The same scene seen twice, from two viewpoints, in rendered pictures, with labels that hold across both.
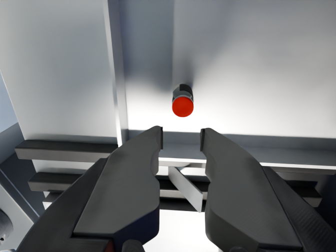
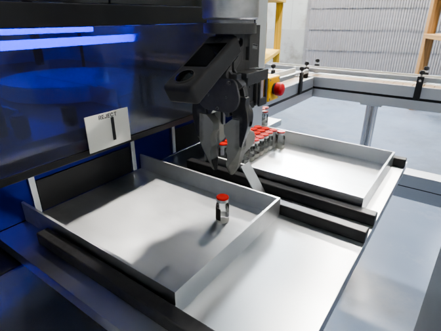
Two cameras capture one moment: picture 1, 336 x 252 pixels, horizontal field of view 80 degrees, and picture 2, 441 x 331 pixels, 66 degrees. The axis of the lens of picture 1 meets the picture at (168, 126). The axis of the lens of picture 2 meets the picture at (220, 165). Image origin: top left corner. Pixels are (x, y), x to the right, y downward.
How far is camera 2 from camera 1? 43 cm
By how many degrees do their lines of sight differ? 47
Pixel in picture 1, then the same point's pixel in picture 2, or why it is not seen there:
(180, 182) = (254, 182)
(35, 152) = (348, 225)
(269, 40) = (163, 219)
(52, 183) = (352, 209)
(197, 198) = (246, 167)
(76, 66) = (279, 255)
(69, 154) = (321, 216)
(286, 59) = (161, 211)
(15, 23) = (305, 290)
